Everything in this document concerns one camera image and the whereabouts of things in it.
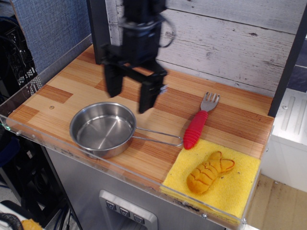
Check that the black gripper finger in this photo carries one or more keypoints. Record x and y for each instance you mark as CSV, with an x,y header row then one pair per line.
x,y
114,80
148,95

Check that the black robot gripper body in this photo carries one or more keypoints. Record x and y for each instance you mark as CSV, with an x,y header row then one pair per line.
x,y
136,57

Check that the small stainless steel pot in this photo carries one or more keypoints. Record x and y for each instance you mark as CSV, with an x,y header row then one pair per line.
x,y
106,129

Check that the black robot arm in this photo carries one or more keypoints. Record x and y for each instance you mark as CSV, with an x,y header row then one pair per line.
x,y
142,11

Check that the orange plush shrimp toy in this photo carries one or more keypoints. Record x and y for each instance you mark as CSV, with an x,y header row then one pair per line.
x,y
203,176

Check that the clear acrylic table guard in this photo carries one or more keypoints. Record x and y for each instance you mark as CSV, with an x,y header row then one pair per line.
x,y
240,121

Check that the yellow cloth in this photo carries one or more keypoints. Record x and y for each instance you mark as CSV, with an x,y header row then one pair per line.
x,y
228,196

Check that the stainless steel cabinet with dispenser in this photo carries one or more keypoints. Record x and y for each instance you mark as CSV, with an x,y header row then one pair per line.
x,y
109,198

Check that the white appliance at right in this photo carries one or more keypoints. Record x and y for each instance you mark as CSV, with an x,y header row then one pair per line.
x,y
285,157

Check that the dark left support post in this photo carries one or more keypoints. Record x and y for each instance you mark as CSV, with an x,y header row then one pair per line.
x,y
104,17

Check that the dark support post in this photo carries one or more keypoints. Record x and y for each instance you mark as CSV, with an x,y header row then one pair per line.
x,y
104,17
289,66

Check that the red handled metal fork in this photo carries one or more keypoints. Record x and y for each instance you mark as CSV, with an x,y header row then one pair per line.
x,y
194,130

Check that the black equipment rack with cables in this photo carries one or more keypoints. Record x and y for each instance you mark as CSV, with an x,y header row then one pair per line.
x,y
25,166

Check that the dark right support post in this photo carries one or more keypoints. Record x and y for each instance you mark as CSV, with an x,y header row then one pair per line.
x,y
289,66

